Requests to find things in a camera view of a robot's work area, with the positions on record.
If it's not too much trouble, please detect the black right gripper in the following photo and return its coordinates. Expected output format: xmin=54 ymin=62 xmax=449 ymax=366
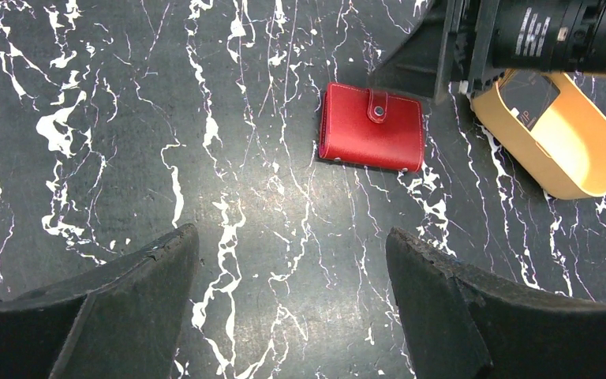
xmin=369 ymin=1 xmax=606 ymax=102

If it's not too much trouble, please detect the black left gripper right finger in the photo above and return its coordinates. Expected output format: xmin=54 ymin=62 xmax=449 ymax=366
xmin=385 ymin=228 xmax=606 ymax=378

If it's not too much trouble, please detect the black card in tray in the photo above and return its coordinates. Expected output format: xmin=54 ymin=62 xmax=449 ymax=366
xmin=499 ymin=70 xmax=560 ymax=121

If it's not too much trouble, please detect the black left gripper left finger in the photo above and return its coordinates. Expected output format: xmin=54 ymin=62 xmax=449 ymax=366
xmin=0 ymin=223 xmax=200 ymax=378

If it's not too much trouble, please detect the red leather card holder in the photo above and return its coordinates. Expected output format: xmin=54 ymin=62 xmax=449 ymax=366
xmin=318 ymin=82 xmax=425 ymax=172

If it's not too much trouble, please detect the yellow oval tray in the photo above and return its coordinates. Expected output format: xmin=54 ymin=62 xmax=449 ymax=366
xmin=470 ymin=69 xmax=606 ymax=200

